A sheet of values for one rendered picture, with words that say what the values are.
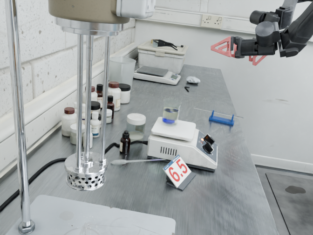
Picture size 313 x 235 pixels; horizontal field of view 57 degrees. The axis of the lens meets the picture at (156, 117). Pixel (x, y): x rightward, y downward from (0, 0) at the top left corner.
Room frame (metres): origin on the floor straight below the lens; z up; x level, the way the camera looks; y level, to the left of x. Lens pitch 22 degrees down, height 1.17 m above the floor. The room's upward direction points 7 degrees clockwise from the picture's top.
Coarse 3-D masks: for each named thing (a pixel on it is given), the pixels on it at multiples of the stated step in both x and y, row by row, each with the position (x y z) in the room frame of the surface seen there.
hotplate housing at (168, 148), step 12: (144, 144) 0.76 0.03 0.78; (156, 144) 0.72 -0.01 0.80; (168, 144) 0.71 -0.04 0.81; (180, 144) 0.71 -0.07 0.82; (192, 144) 0.71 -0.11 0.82; (156, 156) 0.72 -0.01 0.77; (168, 156) 0.71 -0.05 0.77; (180, 156) 0.71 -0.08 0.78; (192, 156) 0.70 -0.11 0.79; (204, 156) 0.70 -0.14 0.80; (204, 168) 0.70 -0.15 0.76; (216, 168) 0.70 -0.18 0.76
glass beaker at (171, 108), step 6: (168, 102) 0.82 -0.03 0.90; (174, 102) 0.82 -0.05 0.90; (180, 102) 0.79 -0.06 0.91; (168, 108) 0.77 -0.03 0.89; (174, 108) 0.77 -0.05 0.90; (162, 114) 0.79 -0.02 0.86; (168, 114) 0.77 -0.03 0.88; (174, 114) 0.77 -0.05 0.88; (162, 120) 0.79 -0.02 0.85; (168, 120) 0.77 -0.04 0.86; (174, 120) 0.78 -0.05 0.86
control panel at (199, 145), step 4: (200, 132) 0.81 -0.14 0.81; (200, 136) 0.79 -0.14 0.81; (204, 136) 0.81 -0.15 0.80; (200, 140) 0.76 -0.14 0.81; (200, 144) 0.74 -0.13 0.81; (204, 144) 0.76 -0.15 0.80; (212, 144) 0.79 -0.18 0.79; (216, 144) 0.81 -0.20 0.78; (200, 148) 0.72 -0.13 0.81; (216, 148) 0.78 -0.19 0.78; (204, 152) 0.71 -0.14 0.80; (212, 152) 0.74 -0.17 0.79; (216, 152) 0.76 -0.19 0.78; (208, 156) 0.70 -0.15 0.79; (212, 156) 0.72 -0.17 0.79; (216, 156) 0.73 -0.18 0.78; (216, 160) 0.71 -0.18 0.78
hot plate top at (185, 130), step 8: (160, 120) 0.81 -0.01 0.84; (152, 128) 0.75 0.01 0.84; (160, 128) 0.75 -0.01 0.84; (168, 128) 0.76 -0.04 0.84; (176, 128) 0.77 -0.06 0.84; (184, 128) 0.77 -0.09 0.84; (192, 128) 0.78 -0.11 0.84; (168, 136) 0.72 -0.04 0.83; (176, 136) 0.72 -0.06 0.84; (184, 136) 0.72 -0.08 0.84; (192, 136) 0.73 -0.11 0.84
